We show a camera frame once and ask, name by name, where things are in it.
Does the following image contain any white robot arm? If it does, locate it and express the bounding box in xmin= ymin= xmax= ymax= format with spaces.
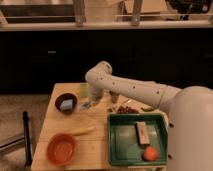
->
xmin=85 ymin=61 xmax=213 ymax=171

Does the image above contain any dark brown bowl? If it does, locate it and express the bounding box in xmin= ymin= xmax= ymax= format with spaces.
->
xmin=55 ymin=93 xmax=77 ymax=114

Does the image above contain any red bowl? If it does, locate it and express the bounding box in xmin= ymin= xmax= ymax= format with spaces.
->
xmin=46 ymin=133 xmax=76 ymax=167

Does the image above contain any green translucent cup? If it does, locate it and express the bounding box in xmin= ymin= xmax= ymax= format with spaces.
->
xmin=78 ymin=83 xmax=88 ymax=98

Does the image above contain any metal cup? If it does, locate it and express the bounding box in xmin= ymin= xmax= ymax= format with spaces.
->
xmin=110 ymin=92 xmax=119 ymax=103

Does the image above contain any blue sponge block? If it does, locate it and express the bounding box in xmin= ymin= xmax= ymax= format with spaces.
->
xmin=60 ymin=99 xmax=73 ymax=111

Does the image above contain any pile of brown nuts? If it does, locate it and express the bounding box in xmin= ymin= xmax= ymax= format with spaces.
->
xmin=116 ymin=106 xmax=139 ymax=114

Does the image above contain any yellow banana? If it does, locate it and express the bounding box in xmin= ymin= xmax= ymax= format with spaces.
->
xmin=71 ymin=126 xmax=95 ymax=136

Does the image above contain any wooden table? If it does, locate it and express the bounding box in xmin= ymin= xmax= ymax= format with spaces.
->
xmin=31 ymin=83 xmax=166 ymax=171

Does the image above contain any brown wooden block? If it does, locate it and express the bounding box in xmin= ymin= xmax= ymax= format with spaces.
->
xmin=136 ymin=122 xmax=150 ymax=145

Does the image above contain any green pepper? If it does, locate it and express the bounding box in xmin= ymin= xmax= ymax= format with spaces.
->
xmin=141 ymin=107 xmax=155 ymax=112

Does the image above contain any green plastic tray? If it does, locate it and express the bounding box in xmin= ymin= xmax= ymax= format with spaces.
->
xmin=107 ymin=113 xmax=167 ymax=166

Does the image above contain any black pole stand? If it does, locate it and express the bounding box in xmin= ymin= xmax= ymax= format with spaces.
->
xmin=23 ymin=111 xmax=32 ymax=167

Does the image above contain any orange round fruit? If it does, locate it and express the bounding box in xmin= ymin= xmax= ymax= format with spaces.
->
xmin=143 ymin=146 xmax=159 ymax=162

